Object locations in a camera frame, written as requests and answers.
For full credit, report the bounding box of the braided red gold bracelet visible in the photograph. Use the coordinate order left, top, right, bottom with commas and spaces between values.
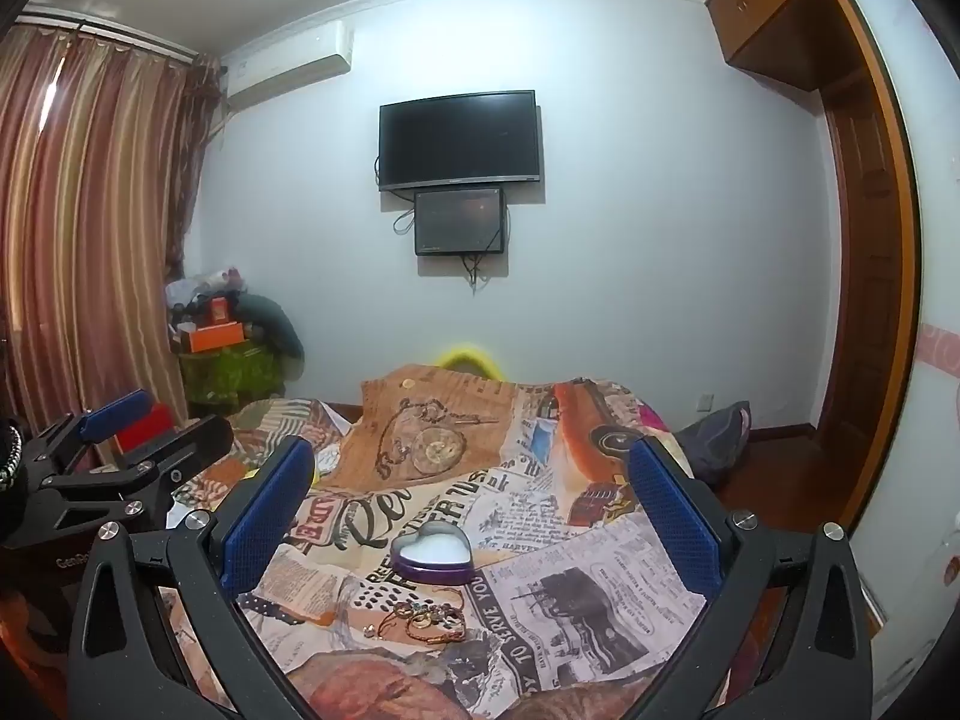
376, 599, 469, 646

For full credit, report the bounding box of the purple heart-shaped jewelry box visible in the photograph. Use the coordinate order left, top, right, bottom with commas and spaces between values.
391, 520, 475, 587

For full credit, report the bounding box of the red box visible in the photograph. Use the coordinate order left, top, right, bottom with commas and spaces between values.
116, 403, 176, 455

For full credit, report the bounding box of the green patterned cloth stand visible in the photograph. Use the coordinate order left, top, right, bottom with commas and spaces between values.
179, 341, 285, 411

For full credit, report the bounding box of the orange box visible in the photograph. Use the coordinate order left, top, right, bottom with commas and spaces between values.
181, 322, 245, 355

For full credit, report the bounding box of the dark green jacket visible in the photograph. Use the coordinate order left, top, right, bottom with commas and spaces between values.
235, 293, 306, 380

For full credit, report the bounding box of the dark blue bag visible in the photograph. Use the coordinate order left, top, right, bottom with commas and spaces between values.
675, 401, 752, 484

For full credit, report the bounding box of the striped red brown curtain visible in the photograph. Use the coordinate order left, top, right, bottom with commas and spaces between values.
2, 26, 218, 429

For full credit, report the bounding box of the newspaper print bed blanket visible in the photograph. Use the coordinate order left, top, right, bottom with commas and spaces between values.
174, 366, 704, 718

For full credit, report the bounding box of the yellow plush item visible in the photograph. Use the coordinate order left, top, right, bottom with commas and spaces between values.
434, 344, 505, 380

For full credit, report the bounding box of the brown wooden door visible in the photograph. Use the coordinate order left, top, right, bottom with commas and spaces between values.
818, 0, 919, 530

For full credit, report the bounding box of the wooden overhead cabinet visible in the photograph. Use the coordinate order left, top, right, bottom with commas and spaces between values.
706, 0, 864, 91

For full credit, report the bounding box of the small black wall monitor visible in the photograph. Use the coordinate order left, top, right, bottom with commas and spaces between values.
413, 187, 506, 257

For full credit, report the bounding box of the white wall air conditioner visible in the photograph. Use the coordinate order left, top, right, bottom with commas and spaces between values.
226, 21, 353, 110

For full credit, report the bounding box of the large black wall television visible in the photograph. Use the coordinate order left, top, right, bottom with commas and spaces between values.
376, 89, 542, 190

